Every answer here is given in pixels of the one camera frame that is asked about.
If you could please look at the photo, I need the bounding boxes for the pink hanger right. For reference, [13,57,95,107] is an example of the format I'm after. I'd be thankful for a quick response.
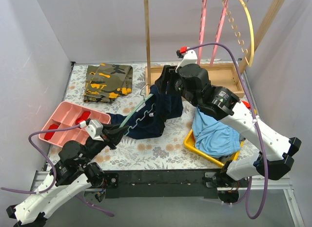
[210,0,228,66]

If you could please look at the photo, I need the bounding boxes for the navy blue shorts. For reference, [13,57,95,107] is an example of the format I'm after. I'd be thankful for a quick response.
[106,84,184,140]

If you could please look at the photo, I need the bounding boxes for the orange garment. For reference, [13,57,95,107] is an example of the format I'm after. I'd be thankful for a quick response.
[242,101,251,110]

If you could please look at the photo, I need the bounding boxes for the green hanger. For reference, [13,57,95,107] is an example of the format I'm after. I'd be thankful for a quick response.
[119,84,153,136]

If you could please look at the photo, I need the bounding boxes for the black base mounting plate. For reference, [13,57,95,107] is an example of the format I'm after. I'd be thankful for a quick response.
[75,168,249,201]

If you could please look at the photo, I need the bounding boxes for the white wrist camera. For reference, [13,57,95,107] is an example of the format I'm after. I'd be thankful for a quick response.
[176,46,197,69]
[79,119,104,141]

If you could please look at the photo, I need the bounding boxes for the light blue shorts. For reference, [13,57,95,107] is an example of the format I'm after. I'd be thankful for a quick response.
[191,106,244,158]

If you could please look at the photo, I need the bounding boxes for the red cloth in tray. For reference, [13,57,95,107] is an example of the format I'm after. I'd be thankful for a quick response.
[75,111,91,124]
[44,124,59,141]

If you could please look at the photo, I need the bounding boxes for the yellow hanger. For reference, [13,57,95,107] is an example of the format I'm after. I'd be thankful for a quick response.
[222,0,255,67]

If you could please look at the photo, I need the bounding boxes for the yellow plastic tray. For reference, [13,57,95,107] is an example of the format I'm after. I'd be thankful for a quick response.
[183,107,257,168]

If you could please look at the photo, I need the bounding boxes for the red cloth in tray front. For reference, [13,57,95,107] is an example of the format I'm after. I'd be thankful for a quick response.
[44,124,59,141]

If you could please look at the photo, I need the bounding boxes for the pink divided organizer tray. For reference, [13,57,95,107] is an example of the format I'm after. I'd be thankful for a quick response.
[39,102,111,147]

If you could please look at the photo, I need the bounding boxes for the floral table mat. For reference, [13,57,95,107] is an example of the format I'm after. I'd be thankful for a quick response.
[64,63,216,170]

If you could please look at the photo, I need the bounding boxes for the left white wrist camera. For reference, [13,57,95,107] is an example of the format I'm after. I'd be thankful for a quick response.
[79,119,104,141]

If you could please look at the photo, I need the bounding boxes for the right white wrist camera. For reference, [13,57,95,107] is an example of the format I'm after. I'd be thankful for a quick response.
[176,46,197,69]

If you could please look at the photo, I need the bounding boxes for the pink hanger left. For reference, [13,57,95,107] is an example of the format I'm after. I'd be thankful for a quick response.
[197,0,207,64]

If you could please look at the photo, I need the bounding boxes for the pink hanger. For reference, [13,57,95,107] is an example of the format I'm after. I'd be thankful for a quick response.
[197,0,207,64]
[210,0,228,66]

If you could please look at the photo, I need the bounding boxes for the camouflage shorts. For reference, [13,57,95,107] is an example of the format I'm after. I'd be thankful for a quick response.
[83,63,133,103]

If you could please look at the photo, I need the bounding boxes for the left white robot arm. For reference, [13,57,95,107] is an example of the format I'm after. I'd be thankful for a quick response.
[6,119,129,227]

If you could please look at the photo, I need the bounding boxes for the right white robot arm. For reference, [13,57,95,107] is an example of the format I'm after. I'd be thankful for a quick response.
[155,64,301,187]

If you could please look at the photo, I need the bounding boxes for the red cloth in tray rear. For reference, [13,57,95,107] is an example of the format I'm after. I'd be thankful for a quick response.
[75,111,91,124]

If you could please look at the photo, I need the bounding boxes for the wooden clothes rack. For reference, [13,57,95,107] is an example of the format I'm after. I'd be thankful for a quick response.
[144,0,285,97]

